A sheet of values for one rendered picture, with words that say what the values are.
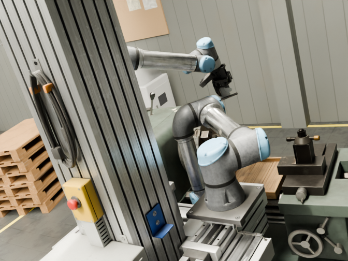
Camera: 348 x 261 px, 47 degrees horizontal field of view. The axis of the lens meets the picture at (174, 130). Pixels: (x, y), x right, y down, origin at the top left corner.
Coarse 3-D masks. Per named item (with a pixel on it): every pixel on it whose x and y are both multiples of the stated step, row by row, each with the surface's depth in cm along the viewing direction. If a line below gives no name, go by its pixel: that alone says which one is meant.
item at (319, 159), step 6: (282, 156) 199; (288, 156) 197; (294, 156) 196; (318, 156) 190; (324, 156) 188; (282, 162) 194; (288, 162) 192; (318, 162) 185; (324, 162) 187; (282, 168) 191; (288, 168) 190; (294, 168) 188; (300, 168) 187; (306, 168) 185; (312, 168) 184; (318, 168) 182; (324, 168) 186; (282, 174) 192; (288, 174) 191; (294, 174) 189; (300, 174) 188; (306, 174) 187; (312, 174) 185; (318, 174) 184
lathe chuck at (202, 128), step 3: (201, 126) 211; (204, 126) 213; (195, 129) 211; (198, 129) 210; (201, 129) 211; (204, 129) 213; (207, 129) 216; (210, 129) 219; (210, 132) 219; (213, 132) 222; (195, 138) 208; (198, 138) 207; (195, 141) 208; (198, 141) 207; (201, 141) 210; (204, 141) 212; (198, 144) 207; (198, 147) 207
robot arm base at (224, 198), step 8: (208, 184) 143; (224, 184) 141; (232, 184) 142; (208, 192) 145; (216, 192) 142; (224, 192) 141; (232, 192) 142; (240, 192) 144; (208, 200) 145; (216, 200) 142; (224, 200) 142; (232, 200) 143; (240, 200) 143; (208, 208) 147; (216, 208) 143; (224, 208) 142; (232, 208) 142
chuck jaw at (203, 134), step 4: (196, 132) 210; (200, 132) 210; (204, 132) 209; (208, 132) 208; (196, 136) 209; (200, 136) 209; (204, 136) 208; (208, 136) 208; (212, 136) 211; (216, 136) 212; (204, 140) 211
